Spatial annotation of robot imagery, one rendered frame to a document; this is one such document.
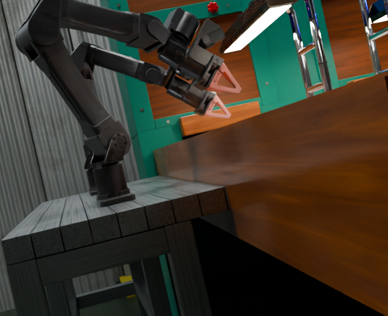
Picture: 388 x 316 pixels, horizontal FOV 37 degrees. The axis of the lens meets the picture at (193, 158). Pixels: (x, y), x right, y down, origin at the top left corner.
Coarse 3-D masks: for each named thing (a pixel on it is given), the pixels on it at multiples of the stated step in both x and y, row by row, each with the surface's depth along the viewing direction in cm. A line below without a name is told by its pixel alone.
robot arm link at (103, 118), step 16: (32, 48) 115; (48, 48) 114; (64, 48) 116; (48, 64) 115; (64, 64) 116; (64, 80) 116; (80, 80) 118; (64, 96) 118; (80, 96) 118; (96, 96) 120; (80, 112) 118; (96, 112) 119; (96, 128) 118; (112, 128) 120; (96, 144) 120; (128, 144) 121
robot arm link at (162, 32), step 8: (168, 16) 136; (176, 16) 133; (184, 16) 134; (192, 16) 134; (152, 24) 127; (160, 24) 128; (168, 24) 132; (176, 24) 133; (184, 24) 133; (192, 24) 134; (152, 32) 127; (160, 32) 128; (168, 32) 129; (184, 32) 133; (192, 32) 134; (160, 40) 128; (152, 48) 132
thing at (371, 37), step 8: (360, 0) 186; (384, 0) 172; (360, 8) 187; (368, 16) 186; (368, 24) 186; (368, 32) 186; (376, 32) 183; (384, 32) 176; (368, 40) 187; (376, 48) 187; (376, 56) 186; (376, 64) 186; (376, 72) 187
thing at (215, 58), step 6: (186, 54) 131; (186, 60) 131; (192, 60) 131; (216, 60) 130; (180, 66) 132; (186, 66) 132; (192, 66) 132; (198, 66) 132; (210, 66) 130; (186, 72) 133; (192, 72) 132; (198, 72) 132; (204, 72) 131; (210, 72) 134; (198, 78) 133; (204, 78) 130; (198, 84) 135
